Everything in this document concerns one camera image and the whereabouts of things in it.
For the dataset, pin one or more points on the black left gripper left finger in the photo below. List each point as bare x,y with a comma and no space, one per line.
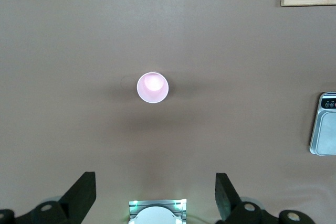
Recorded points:
76,197

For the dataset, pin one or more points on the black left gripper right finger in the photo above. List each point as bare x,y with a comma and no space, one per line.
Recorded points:
228,203

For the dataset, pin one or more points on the pink plastic cup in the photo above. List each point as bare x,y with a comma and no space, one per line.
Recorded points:
152,87

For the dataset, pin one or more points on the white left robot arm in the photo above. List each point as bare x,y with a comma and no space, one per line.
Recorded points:
157,216

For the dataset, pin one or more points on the silver digital kitchen scale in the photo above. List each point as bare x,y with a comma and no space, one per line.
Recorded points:
325,129

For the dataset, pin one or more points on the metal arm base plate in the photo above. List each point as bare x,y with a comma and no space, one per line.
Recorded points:
132,205

